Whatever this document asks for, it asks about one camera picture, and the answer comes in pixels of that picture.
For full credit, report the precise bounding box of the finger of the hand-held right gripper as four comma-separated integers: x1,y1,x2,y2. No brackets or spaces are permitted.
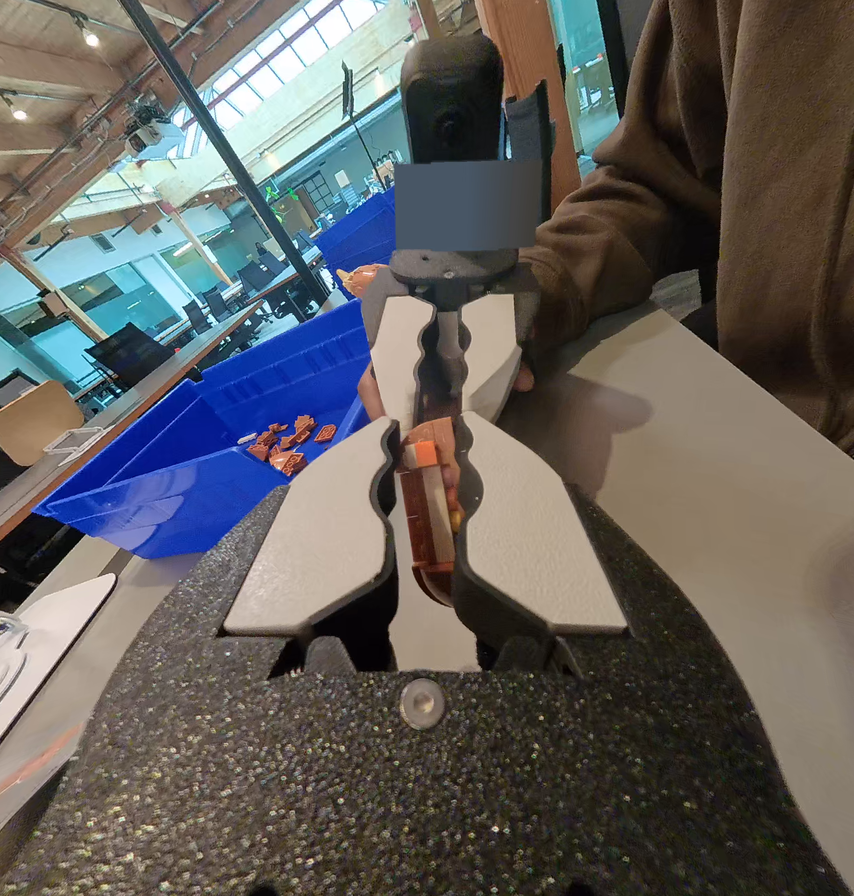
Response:
367,296,440,436
458,293,525,424

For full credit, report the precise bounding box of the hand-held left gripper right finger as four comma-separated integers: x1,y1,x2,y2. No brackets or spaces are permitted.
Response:
455,412,630,638

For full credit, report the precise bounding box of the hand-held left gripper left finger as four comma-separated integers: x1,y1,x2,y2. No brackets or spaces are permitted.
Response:
223,416,400,638

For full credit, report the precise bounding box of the pile of brown lego pieces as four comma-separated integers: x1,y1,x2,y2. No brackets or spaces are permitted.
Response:
238,414,341,478

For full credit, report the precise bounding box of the brown lego assembly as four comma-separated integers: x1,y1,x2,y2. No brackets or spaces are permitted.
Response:
397,416,465,607

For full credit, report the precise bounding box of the blue plastic bin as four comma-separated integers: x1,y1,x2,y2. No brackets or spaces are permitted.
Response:
31,301,373,561

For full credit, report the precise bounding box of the person's right forearm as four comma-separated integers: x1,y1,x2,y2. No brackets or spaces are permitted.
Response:
518,161,723,352

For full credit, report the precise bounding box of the tan lego figure part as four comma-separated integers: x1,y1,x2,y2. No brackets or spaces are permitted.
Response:
336,264,390,295

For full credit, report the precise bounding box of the lego instruction booklet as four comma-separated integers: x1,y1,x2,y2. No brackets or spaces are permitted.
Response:
0,721,86,821

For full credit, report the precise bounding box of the person's right hand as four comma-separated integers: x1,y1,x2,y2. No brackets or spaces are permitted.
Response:
357,367,387,422

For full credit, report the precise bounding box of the stack of blue bins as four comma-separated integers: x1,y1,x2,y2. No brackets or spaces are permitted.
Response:
315,189,397,282

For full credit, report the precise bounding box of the grey desk wooden edge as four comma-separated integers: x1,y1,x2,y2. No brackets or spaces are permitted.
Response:
0,301,265,561

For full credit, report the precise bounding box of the black office chair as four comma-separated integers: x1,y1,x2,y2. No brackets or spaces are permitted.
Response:
84,322,177,391

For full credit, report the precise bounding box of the white lamp stand base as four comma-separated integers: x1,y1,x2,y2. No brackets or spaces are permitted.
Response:
0,573,118,771

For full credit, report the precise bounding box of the white ceiling projector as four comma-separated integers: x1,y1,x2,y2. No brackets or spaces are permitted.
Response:
122,115,184,156

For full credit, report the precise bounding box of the wooden chair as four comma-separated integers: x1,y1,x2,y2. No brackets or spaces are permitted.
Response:
0,380,87,468

